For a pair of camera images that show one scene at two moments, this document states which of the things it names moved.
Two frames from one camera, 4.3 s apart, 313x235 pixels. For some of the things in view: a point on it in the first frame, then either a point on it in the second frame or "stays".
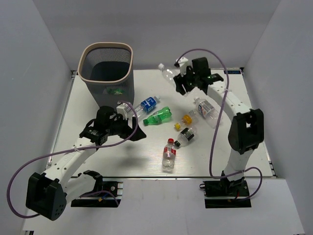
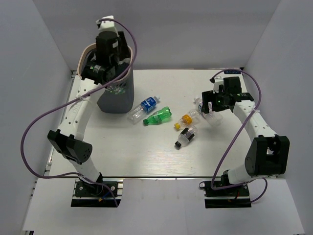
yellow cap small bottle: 191,119 stays
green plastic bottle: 164,113 stays
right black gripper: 179,80 -> 209,96
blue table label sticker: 232,72 stays
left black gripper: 138,135 -> 122,44
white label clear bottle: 207,110 stays
